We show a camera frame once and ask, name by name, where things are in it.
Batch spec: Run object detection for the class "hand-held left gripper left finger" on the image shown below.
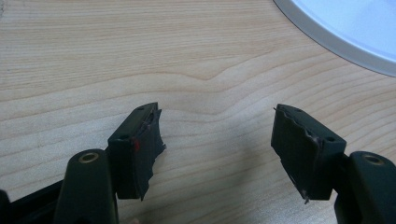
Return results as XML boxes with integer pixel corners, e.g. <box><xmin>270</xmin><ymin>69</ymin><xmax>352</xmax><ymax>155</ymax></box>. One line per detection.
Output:
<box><xmin>52</xmin><ymin>102</ymin><xmax>167</xmax><ymax>224</ymax></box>

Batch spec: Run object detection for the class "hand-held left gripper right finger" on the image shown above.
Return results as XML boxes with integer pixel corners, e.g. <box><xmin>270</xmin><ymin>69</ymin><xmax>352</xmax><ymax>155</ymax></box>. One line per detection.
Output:
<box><xmin>270</xmin><ymin>104</ymin><xmax>396</xmax><ymax>224</ymax></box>

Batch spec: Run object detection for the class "white round plate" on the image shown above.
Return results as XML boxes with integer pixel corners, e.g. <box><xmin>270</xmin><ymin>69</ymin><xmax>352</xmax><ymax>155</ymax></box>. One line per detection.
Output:
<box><xmin>272</xmin><ymin>0</ymin><xmax>396</xmax><ymax>77</ymax></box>

